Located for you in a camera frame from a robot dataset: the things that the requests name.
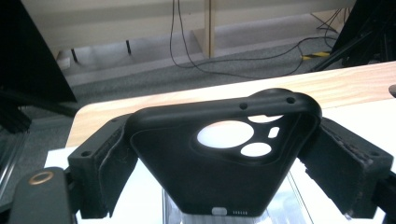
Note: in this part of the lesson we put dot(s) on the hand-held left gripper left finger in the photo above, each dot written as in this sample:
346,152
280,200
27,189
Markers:
96,165

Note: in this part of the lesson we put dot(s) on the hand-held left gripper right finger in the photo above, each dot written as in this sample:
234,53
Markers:
345,168

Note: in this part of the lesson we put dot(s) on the clear plastic tray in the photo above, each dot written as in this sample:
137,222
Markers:
280,205

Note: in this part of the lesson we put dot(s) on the black phone case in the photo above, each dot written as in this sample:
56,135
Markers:
174,168

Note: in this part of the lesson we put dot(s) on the white table sheet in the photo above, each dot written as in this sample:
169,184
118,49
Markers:
358,124

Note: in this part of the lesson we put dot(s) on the dark table grommet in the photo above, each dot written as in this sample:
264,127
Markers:
393,91

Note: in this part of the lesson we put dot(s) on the black furniture foot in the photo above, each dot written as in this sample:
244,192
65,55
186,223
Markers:
74,55
128,47

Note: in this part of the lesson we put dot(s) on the black curtain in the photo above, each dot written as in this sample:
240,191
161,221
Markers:
28,49
370,28

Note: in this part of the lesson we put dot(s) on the metal floor rail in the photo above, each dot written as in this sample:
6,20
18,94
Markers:
9,161

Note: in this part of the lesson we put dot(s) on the wooden vertical post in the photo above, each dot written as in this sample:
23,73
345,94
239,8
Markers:
210,28

